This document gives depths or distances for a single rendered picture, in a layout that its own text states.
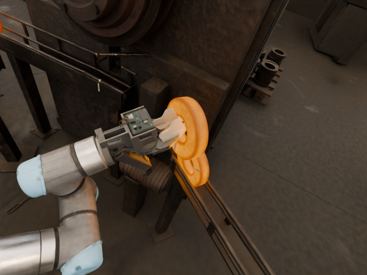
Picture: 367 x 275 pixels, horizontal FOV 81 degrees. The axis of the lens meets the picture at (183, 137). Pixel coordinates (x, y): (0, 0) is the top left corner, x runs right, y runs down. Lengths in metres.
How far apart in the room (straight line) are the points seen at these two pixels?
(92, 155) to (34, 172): 0.10
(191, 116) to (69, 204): 0.32
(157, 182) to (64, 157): 0.49
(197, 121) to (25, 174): 0.34
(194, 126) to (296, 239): 1.36
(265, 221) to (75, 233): 1.32
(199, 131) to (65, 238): 0.33
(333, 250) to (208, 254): 0.87
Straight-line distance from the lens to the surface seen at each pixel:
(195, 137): 0.47
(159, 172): 0.89
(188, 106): 0.48
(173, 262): 1.33
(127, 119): 0.46
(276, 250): 1.59
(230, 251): 0.65
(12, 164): 1.65
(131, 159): 0.50
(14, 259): 0.49
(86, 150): 0.45
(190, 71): 0.82
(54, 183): 0.48
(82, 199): 0.53
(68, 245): 0.49
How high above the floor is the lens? 1.28
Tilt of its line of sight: 47 degrees down
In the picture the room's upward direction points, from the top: 19 degrees clockwise
